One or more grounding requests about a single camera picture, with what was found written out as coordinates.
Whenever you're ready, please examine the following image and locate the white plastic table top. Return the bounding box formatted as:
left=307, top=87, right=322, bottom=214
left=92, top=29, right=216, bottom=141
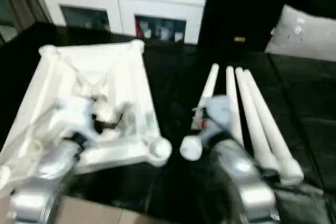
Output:
left=0, top=39, right=173, bottom=201

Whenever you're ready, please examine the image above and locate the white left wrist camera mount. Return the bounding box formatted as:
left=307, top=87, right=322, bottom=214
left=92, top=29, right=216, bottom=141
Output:
left=56, top=98, right=95, bottom=141

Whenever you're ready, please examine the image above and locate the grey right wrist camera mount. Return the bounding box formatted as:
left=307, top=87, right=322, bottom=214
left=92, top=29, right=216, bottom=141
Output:
left=204, top=95, right=233, bottom=141

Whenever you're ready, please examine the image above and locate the black speaker box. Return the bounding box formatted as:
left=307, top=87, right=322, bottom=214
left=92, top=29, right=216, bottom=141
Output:
left=198, top=0, right=284, bottom=51

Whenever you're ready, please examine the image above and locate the black work mat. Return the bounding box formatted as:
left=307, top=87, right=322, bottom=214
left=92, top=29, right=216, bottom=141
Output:
left=0, top=22, right=336, bottom=224

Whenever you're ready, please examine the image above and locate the grey cushion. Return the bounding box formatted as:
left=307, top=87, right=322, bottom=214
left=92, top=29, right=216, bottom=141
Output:
left=264, top=5, right=336, bottom=62

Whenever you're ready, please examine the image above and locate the white plastic table leg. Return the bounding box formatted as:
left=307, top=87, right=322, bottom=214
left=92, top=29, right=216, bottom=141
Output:
left=180, top=63, right=220, bottom=161
left=225, top=66, right=244, bottom=142
left=243, top=69, right=305, bottom=186
left=235, top=67, right=280, bottom=174

